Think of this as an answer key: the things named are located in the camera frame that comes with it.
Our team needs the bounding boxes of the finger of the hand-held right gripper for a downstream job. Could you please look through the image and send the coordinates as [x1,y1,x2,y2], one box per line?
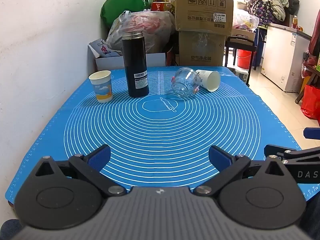
[264,144,320,161]
[303,127,320,139]

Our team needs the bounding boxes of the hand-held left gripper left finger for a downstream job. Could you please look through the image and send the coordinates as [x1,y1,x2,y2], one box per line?
[34,144,127,197]

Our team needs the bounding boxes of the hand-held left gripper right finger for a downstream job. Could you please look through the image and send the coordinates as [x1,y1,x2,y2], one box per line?
[193,145,292,197]

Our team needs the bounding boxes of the paper cup with yellow print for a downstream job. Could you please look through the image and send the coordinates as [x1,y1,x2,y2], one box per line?
[89,70,112,103]

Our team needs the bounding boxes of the white paper cup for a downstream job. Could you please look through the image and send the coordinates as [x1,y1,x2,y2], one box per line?
[195,69,221,92]

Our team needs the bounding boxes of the red shopping bag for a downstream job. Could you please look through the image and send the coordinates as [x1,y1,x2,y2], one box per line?
[301,84,320,120]

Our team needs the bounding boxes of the person's dark clothing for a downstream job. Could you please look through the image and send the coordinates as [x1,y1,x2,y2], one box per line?
[299,199,320,240]

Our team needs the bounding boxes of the blue silicone baking mat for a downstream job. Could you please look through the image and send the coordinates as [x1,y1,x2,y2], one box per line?
[5,66,320,205]

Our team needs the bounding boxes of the clear glass jar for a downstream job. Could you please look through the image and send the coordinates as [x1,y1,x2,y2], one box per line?
[171,67,202,100]

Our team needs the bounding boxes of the white chest freezer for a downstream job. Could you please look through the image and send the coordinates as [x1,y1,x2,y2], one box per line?
[261,22,313,92]

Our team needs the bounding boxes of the white open carton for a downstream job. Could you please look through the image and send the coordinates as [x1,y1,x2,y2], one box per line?
[94,52,167,72]

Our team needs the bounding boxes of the dark red garment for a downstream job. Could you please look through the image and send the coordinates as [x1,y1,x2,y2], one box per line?
[308,9,320,61]

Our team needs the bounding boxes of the red bucket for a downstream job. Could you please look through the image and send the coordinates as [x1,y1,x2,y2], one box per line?
[237,49,256,68]

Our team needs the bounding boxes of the black thermos bottle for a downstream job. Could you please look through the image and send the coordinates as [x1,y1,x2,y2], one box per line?
[122,31,149,98]

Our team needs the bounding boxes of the white and blue printed bag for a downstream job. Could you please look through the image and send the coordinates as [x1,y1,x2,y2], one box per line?
[87,39,123,58]

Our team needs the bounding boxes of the plain brown cardboard box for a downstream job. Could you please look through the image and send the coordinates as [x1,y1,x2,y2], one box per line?
[178,30,226,67]

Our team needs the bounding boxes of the black stool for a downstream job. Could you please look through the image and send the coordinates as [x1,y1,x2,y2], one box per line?
[226,36,257,71]

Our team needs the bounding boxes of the person's jeans leg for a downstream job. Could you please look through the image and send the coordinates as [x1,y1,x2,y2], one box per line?
[0,219,23,240]

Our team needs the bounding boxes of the pink flat box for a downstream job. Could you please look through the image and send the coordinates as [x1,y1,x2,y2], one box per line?
[232,25,256,40]

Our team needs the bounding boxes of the purple floral bag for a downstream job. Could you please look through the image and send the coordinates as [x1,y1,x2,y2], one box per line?
[246,0,278,25]

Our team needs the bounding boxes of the yellow plastic bag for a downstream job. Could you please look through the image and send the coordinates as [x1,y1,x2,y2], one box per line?
[233,10,260,31]

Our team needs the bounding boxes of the clear plastic bag red contents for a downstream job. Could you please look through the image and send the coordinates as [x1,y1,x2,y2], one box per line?
[105,9,176,54]

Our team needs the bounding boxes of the large labelled cardboard box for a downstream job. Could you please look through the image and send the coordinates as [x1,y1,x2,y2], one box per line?
[174,0,234,35]

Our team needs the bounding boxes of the green plastic bag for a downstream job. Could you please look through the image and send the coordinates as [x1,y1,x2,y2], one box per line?
[100,0,153,28]

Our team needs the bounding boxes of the red printed box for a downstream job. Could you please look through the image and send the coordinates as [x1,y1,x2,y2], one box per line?
[151,2,173,12]

